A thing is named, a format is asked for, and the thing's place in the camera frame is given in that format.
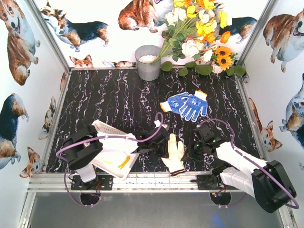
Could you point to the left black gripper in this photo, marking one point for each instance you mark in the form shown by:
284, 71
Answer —
159, 144

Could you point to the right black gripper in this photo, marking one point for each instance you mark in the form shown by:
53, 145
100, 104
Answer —
192, 149

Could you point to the cream glove red cuff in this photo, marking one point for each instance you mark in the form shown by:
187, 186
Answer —
176, 152

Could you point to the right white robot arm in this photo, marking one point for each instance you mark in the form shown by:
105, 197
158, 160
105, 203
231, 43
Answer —
267, 182

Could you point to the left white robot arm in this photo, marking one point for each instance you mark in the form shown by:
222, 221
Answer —
82, 147

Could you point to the white perforated storage basket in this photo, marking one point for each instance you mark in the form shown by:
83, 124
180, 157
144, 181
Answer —
119, 150

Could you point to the blue dotted glove right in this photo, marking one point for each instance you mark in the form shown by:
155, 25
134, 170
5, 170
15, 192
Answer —
195, 106

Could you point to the blue dotted glove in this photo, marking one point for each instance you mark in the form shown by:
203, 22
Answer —
174, 103
195, 106

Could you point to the blue dotted glove left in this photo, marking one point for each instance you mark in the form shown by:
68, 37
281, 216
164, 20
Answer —
174, 103

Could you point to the grey metal bucket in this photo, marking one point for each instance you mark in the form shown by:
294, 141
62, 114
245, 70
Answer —
148, 65

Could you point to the artificial flower bouquet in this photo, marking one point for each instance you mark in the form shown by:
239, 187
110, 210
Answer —
199, 29

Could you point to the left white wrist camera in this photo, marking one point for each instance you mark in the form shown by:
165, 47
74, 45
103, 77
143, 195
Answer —
158, 124

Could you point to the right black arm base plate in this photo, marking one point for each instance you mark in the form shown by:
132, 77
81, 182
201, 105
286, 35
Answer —
209, 181

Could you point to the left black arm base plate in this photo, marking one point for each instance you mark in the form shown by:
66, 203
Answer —
100, 182

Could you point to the aluminium front frame rail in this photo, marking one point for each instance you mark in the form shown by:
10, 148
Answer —
139, 182

